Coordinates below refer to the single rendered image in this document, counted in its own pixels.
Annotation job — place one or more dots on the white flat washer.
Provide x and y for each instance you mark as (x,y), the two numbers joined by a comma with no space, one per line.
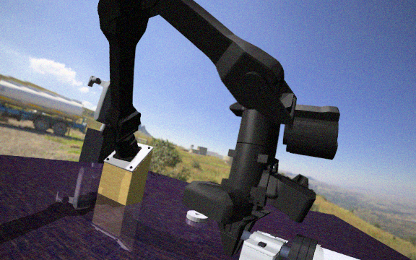
(196,217)

